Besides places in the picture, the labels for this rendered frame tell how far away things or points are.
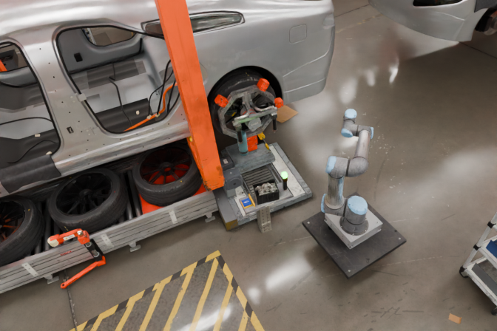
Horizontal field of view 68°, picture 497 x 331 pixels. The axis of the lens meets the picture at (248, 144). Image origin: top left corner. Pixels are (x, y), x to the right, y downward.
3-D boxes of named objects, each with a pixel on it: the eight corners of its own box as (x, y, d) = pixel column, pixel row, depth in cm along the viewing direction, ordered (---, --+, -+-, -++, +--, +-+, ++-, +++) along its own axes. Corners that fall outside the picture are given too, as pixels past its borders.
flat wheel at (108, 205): (78, 252, 317) (66, 236, 301) (47, 210, 354) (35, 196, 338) (141, 205, 348) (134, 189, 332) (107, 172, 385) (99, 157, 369)
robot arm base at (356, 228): (370, 224, 295) (373, 217, 288) (354, 237, 288) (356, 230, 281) (353, 210, 307) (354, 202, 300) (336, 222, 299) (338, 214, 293)
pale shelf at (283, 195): (282, 184, 332) (282, 182, 330) (291, 197, 320) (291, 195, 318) (238, 200, 322) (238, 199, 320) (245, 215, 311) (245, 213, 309)
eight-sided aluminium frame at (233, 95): (273, 124, 369) (271, 79, 331) (276, 128, 364) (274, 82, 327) (222, 141, 357) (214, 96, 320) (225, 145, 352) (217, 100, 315)
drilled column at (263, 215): (267, 221, 354) (264, 194, 325) (271, 229, 347) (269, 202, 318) (257, 225, 352) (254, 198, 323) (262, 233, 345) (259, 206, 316)
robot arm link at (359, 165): (368, 168, 227) (374, 123, 282) (347, 165, 230) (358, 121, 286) (365, 183, 232) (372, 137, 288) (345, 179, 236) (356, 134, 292)
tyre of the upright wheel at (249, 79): (279, 83, 371) (229, 55, 330) (289, 95, 355) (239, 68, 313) (242, 132, 394) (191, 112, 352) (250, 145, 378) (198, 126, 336)
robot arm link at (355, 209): (364, 226, 283) (367, 213, 271) (342, 221, 288) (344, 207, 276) (366, 210, 293) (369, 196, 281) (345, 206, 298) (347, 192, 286)
